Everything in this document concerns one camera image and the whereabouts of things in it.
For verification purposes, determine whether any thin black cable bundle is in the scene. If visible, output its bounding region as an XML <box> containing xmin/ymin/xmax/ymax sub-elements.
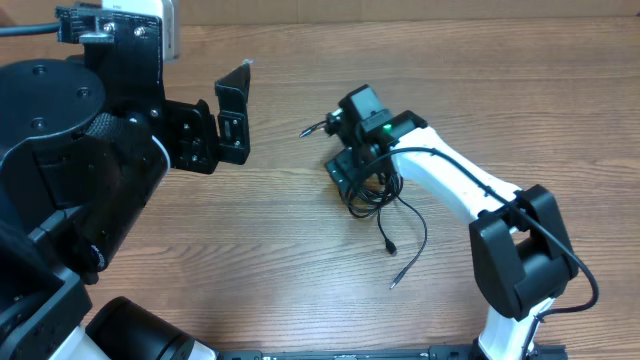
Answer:
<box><xmin>298</xmin><ymin>119</ymin><xmax>429</xmax><ymax>291</ymax></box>

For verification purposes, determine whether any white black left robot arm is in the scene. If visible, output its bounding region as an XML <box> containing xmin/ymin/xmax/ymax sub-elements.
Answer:
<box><xmin>1</xmin><ymin>0</ymin><xmax>250</xmax><ymax>359</ymax></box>

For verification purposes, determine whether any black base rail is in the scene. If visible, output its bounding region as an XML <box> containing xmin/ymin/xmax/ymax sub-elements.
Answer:
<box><xmin>214</xmin><ymin>343</ymin><xmax>569</xmax><ymax>360</ymax></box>

